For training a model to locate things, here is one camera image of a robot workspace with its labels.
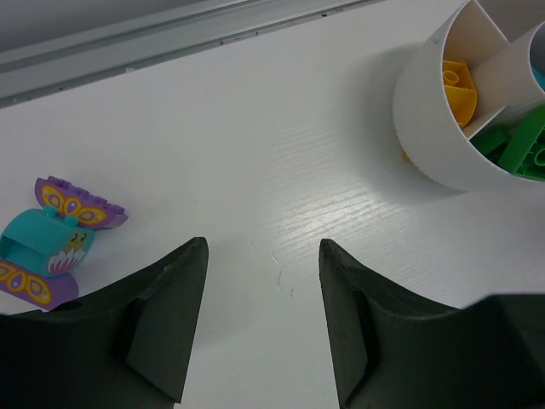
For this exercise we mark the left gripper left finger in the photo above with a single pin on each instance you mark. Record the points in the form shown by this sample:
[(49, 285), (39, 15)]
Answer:
[(127, 345)]

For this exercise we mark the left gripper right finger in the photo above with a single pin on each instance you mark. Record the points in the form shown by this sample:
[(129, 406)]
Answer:
[(392, 348)]

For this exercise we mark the green lego brick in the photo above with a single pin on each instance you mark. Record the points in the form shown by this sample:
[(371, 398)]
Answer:
[(517, 149)]

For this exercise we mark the yellow lego brick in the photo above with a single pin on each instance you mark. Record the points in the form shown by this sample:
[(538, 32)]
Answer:
[(460, 91)]

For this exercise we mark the teal lego brick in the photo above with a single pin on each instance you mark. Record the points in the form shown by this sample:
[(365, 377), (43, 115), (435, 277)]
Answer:
[(540, 79)]

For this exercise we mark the teal purple butterfly lego cluster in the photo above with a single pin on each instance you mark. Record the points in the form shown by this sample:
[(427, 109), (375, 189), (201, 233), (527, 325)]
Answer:
[(41, 248)]

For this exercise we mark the white divided round container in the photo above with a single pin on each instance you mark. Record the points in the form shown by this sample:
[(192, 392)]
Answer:
[(472, 74)]

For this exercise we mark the aluminium frame rail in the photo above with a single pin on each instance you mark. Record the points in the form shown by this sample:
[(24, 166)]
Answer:
[(53, 66)]

